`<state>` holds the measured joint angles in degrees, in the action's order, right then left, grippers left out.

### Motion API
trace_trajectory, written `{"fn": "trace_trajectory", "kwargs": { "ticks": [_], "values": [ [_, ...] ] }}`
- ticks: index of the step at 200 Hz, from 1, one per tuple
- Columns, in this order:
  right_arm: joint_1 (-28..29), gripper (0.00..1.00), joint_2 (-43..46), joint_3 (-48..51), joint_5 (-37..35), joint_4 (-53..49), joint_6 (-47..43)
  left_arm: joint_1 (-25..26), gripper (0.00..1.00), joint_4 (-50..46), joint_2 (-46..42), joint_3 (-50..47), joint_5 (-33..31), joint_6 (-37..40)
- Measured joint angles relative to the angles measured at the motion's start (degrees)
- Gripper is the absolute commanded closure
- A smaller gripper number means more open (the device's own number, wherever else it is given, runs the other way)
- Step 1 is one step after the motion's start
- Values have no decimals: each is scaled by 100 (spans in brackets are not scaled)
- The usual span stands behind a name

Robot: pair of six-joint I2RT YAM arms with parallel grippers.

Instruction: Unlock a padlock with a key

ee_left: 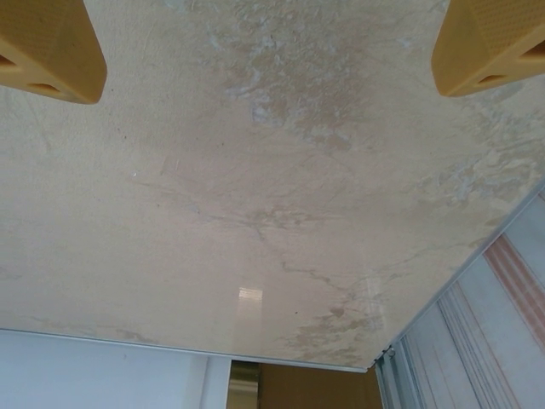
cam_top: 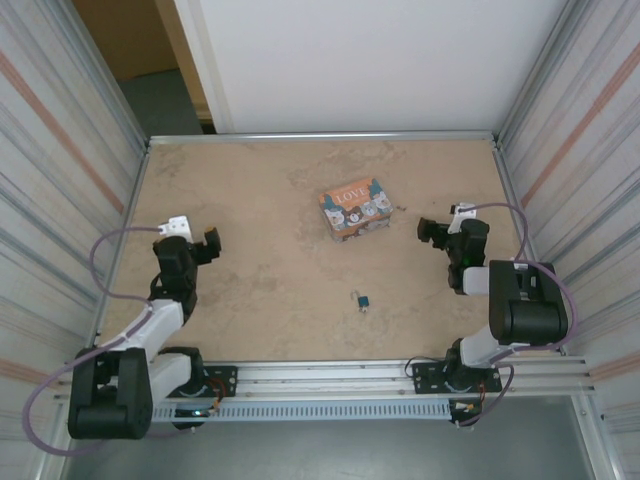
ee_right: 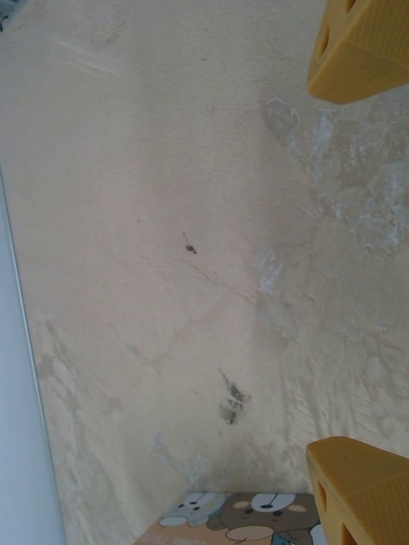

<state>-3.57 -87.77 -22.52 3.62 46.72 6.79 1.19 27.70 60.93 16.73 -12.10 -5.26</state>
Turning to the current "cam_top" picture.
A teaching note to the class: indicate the aluminium table frame bar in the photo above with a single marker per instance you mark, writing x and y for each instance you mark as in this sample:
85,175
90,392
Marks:
320,137

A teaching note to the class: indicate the translucent striped enclosure panel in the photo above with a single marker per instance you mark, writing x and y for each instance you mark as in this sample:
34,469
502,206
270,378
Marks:
590,150
50,175

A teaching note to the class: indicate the aluminium mounting rail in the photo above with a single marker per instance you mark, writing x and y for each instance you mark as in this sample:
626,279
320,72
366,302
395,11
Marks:
320,377

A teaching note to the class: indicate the small blue padlock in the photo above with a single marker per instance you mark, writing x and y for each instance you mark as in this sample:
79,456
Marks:
364,301

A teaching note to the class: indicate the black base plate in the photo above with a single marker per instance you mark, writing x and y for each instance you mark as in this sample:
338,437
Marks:
425,372
222,375

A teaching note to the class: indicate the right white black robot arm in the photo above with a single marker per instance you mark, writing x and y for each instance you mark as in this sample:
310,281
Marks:
530,315

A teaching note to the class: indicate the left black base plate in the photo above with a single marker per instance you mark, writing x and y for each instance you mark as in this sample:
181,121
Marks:
222,375

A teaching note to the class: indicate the aluminium frame side rail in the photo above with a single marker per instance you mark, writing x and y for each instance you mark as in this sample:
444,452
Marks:
122,250
522,240

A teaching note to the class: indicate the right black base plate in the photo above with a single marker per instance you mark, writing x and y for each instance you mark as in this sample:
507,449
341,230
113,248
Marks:
425,372

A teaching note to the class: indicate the orange LOVE bear tin box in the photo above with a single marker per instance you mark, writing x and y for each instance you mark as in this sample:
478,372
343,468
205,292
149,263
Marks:
355,205

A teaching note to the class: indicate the green-lit circuit board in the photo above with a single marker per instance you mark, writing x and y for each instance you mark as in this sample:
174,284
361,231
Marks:
195,413

